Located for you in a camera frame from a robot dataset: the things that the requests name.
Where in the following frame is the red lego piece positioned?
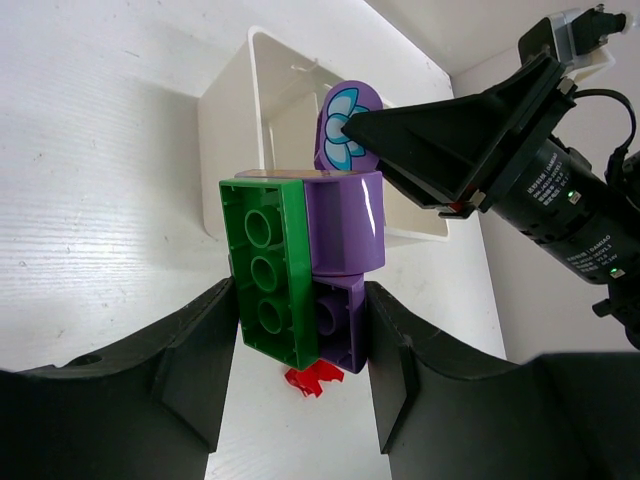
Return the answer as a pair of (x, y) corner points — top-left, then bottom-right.
(284, 359), (344, 398)

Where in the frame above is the green lego plate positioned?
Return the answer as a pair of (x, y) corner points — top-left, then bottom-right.
(219, 178), (319, 370)

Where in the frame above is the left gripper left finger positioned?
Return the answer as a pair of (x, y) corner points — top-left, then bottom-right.
(1, 278), (239, 479)

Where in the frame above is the white three-compartment tray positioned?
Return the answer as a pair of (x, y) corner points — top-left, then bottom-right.
(196, 25), (451, 244)

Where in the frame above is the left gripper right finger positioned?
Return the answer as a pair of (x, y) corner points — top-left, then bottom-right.
(365, 282), (639, 479)

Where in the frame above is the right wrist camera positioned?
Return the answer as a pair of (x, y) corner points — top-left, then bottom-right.
(551, 4), (636, 84)

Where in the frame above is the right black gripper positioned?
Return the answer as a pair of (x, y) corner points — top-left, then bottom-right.
(342, 19), (639, 345)

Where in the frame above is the purple flower lego block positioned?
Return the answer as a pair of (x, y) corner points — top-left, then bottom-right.
(244, 80), (385, 373)

